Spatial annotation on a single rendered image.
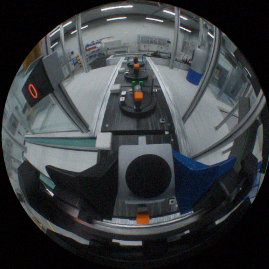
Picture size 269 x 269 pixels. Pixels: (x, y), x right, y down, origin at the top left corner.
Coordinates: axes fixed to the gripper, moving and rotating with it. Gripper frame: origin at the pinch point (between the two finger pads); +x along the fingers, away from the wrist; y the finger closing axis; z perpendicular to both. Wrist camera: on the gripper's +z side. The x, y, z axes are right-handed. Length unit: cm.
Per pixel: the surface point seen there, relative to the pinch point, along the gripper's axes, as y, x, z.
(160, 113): -7.6, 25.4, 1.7
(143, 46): -73, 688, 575
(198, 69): -57, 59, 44
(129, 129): 2.9, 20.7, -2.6
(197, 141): -29.5, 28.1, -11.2
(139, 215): 0.4, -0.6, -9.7
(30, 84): 18.5, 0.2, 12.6
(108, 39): 250, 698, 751
